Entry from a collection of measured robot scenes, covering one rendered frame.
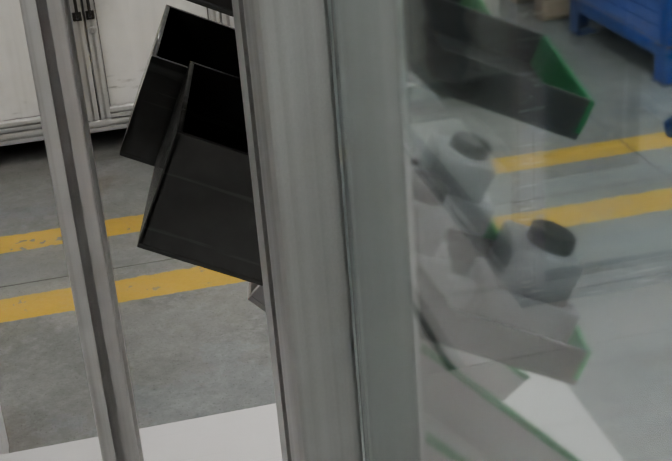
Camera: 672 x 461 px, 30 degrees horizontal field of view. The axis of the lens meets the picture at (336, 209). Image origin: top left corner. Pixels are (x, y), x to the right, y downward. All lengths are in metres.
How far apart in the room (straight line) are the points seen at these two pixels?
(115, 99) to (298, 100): 4.35
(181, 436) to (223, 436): 0.05
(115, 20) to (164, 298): 1.32
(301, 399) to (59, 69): 0.40
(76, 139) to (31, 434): 2.41
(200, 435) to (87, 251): 0.70
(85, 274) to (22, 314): 2.88
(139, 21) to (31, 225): 0.87
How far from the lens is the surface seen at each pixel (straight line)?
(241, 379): 3.08
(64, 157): 0.64
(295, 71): 0.22
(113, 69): 4.53
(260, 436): 1.33
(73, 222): 0.65
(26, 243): 3.97
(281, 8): 0.21
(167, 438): 1.35
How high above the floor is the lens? 1.61
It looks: 24 degrees down
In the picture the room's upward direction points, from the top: 5 degrees counter-clockwise
